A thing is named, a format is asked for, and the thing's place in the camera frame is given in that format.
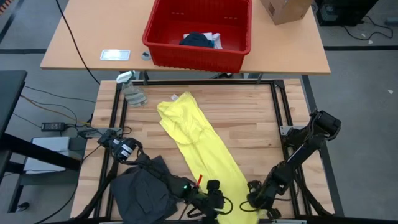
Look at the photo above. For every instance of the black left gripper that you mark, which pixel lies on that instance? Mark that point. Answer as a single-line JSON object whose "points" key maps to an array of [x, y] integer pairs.
{"points": [[211, 205]]}

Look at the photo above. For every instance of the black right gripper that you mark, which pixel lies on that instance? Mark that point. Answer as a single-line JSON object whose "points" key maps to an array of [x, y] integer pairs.
{"points": [[261, 199]]}

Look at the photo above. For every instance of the yellow garment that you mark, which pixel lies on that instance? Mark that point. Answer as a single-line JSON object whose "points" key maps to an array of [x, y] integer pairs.
{"points": [[202, 146]]}

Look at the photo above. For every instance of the dark grey garment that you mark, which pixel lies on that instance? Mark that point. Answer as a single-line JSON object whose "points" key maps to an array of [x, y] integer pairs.
{"points": [[143, 196]]}

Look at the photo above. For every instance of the navy blue garment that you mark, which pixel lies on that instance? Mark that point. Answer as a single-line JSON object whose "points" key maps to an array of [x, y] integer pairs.
{"points": [[196, 40]]}

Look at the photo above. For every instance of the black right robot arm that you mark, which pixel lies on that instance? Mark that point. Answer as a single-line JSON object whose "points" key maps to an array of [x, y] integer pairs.
{"points": [[304, 149]]}

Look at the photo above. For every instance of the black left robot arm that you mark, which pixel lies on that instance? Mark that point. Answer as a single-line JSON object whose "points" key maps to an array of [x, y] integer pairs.
{"points": [[124, 149]]}

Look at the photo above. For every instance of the red plastic bin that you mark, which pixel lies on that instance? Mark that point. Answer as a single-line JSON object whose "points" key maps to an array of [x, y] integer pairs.
{"points": [[199, 59]]}

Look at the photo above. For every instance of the clear spray bottle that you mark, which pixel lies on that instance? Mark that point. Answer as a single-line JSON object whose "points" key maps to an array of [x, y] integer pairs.
{"points": [[133, 95]]}

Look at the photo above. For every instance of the white garment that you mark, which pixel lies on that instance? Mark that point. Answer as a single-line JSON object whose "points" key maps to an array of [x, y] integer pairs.
{"points": [[218, 40]]}

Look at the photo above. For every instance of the grey metal box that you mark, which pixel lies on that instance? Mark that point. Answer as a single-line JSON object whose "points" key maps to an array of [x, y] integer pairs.
{"points": [[49, 143]]}

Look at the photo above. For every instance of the black power adapter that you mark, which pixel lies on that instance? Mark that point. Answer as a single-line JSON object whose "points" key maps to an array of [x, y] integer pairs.
{"points": [[53, 126]]}

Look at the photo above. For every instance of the cardboard box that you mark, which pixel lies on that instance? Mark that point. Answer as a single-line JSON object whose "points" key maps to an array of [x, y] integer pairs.
{"points": [[286, 11]]}

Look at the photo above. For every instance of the black floor equipment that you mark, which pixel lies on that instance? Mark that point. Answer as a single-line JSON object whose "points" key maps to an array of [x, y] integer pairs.
{"points": [[342, 12]]}

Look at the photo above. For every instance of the light wooden desk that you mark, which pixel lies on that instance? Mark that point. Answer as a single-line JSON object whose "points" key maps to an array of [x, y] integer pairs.
{"points": [[93, 31]]}

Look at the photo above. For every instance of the black side table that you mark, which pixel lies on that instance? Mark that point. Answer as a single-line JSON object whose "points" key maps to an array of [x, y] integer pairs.
{"points": [[9, 93]]}

